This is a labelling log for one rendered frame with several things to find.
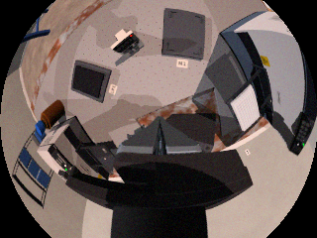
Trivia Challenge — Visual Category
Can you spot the white multi-well plate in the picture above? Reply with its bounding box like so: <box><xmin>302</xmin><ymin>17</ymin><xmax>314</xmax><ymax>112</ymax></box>
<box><xmin>230</xmin><ymin>85</ymin><xmax>260</xmax><ymax>131</ymax></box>

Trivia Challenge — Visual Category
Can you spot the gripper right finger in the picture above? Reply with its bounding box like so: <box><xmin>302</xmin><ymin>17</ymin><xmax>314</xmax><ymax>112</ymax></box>
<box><xmin>159</xmin><ymin>116</ymin><xmax>203</xmax><ymax>155</ymax></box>

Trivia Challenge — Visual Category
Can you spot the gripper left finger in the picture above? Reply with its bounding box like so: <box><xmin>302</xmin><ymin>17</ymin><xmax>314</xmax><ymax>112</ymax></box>
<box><xmin>116</xmin><ymin>116</ymin><xmax>159</xmax><ymax>155</ymax></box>

